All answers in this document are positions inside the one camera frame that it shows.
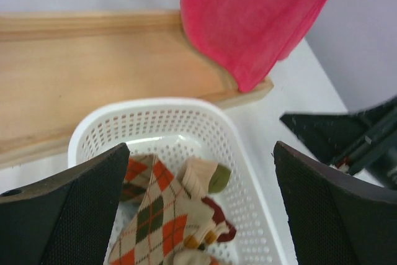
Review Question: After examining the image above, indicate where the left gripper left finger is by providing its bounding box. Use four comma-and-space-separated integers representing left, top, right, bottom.
1, 143, 130, 264

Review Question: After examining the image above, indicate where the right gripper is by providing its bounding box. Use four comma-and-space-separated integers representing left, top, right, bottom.
280, 97, 396, 189

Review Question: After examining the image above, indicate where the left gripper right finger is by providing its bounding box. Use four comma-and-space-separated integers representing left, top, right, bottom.
274, 141, 396, 264

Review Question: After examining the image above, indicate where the argyle sock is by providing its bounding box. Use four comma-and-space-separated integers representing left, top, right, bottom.
120, 154, 159, 203
107, 158, 230, 265

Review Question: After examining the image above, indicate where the beige striped sock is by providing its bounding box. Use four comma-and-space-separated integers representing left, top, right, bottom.
177, 157, 231, 199
184, 197, 236, 250

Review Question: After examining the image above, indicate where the pink towel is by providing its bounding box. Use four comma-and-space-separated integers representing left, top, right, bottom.
180, 0, 327, 92

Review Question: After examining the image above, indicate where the white perforated plastic basket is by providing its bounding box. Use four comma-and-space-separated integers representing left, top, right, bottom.
68, 98, 297, 264

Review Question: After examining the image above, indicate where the wooden clothes rack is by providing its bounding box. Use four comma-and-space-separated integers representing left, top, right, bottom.
1, 10, 274, 168

